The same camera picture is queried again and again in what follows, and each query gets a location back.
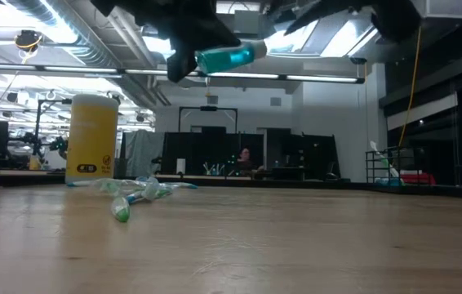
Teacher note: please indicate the black partition wall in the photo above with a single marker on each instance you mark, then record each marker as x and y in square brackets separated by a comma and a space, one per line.
[296, 155]

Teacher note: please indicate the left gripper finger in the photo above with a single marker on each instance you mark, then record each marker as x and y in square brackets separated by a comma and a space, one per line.
[180, 65]

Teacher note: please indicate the teal toothpaste tube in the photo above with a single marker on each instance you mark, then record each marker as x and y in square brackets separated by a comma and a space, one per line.
[387, 182]
[227, 58]

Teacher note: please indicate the black gantry frame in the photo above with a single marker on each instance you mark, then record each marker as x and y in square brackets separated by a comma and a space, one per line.
[208, 108]

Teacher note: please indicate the long ceiling light bar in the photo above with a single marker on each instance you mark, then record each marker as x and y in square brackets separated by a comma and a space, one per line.
[325, 78]

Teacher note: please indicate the red box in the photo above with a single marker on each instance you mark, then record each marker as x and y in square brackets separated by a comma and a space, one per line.
[416, 178]

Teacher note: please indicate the grey curtain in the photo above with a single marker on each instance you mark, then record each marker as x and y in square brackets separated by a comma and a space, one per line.
[143, 153]

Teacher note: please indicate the person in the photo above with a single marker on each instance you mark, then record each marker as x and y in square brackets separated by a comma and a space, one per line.
[245, 160]

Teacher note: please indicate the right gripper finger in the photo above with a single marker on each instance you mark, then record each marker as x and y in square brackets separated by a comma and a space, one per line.
[337, 9]

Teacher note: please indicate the white cup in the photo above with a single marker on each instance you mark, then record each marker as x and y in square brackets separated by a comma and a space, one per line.
[180, 165]

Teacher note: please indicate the green and white toothbrush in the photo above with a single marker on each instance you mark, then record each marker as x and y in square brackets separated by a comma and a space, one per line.
[384, 162]
[121, 210]
[163, 192]

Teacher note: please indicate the silver ceiling duct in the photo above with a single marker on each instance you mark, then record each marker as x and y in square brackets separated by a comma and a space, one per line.
[92, 53]

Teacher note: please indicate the yellow canister with white lid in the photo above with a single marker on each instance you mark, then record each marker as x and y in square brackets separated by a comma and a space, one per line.
[92, 139]

